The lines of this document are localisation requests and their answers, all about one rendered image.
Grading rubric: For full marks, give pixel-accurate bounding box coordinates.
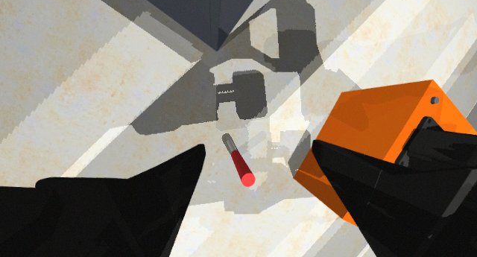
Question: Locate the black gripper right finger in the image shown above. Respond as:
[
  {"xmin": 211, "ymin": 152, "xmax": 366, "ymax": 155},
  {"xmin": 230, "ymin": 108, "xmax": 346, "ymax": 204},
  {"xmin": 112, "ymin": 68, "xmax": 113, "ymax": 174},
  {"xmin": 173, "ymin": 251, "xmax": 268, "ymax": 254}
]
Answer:
[{"xmin": 312, "ymin": 140, "xmax": 477, "ymax": 257}]

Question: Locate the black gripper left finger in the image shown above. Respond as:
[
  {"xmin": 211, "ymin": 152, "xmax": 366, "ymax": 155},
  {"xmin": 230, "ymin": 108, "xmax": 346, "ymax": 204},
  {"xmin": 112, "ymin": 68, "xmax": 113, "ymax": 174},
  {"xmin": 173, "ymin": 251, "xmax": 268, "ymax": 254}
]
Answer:
[{"xmin": 35, "ymin": 144, "xmax": 206, "ymax": 257}]

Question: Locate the red peg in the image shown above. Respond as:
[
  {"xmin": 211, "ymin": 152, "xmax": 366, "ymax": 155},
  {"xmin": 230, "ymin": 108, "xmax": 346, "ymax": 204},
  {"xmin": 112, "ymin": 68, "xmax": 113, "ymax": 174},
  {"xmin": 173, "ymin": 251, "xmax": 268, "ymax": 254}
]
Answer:
[{"xmin": 231, "ymin": 150, "xmax": 256, "ymax": 186}]

